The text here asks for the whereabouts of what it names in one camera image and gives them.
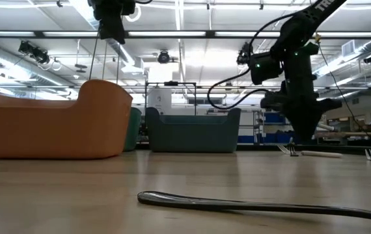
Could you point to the orange plastic bin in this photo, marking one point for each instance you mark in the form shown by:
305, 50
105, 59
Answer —
58, 130

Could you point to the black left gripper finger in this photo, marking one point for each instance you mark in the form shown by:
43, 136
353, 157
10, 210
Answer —
120, 29
107, 27

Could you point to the black aluminium table frame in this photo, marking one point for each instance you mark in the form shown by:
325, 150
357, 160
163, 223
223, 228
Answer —
351, 149

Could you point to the black overhead light bar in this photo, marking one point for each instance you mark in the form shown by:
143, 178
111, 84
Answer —
172, 33

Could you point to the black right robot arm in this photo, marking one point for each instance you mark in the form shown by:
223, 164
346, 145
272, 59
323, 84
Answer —
297, 29

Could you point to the green plastic bin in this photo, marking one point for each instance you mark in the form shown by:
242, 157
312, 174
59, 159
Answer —
133, 130

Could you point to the white ceiling vent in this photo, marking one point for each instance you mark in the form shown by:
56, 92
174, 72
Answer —
348, 48

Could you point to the black metal fork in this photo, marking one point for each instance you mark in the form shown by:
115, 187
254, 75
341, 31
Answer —
292, 151
205, 203

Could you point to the shelf with blue crates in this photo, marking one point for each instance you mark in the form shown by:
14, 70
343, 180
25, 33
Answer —
273, 118

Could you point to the blue plastic bin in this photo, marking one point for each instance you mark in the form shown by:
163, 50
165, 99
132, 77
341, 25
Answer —
192, 136

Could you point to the black ceiling camera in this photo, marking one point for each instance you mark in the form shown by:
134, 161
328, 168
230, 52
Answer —
35, 53
163, 58
242, 55

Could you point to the silver ventilation duct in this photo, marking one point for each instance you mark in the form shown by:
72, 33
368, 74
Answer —
9, 65

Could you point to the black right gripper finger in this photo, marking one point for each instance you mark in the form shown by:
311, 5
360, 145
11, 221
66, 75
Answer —
309, 122
296, 122

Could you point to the wooden workbench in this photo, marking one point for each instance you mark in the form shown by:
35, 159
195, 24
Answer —
367, 134

